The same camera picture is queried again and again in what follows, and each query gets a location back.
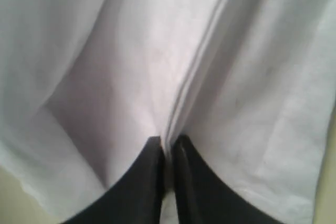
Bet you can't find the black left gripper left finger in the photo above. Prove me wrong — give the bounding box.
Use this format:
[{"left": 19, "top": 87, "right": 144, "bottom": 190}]
[{"left": 65, "top": 136, "right": 165, "bottom": 224}]

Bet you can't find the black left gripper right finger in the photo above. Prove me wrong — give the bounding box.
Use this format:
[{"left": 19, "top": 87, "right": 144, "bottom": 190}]
[{"left": 172, "top": 135, "right": 268, "bottom": 223}]

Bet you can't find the white t-shirt with red logo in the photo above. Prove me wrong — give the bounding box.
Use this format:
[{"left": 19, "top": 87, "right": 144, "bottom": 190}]
[{"left": 1, "top": 0, "right": 335, "bottom": 223}]

